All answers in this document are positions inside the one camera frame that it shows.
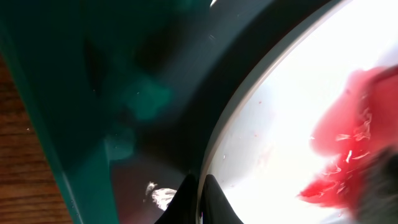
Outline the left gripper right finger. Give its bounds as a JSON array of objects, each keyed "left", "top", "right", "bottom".
[{"left": 200, "top": 174, "right": 243, "bottom": 224}]

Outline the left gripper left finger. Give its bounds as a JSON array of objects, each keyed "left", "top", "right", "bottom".
[{"left": 155, "top": 174, "right": 198, "bottom": 224}]

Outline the dark teal sponge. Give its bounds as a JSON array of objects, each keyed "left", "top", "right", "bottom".
[{"left": 356, "top": 147, "right": 397, "bottom": 224}]

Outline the teal plastic tray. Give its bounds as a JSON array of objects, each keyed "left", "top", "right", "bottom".
[{"left": 1, "top": 0, "right": 332, "bottom": 223}]

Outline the light blue plate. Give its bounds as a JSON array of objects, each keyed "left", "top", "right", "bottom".
[{"left": 197, "top": 0, "right": 397, "bottom": 223}]

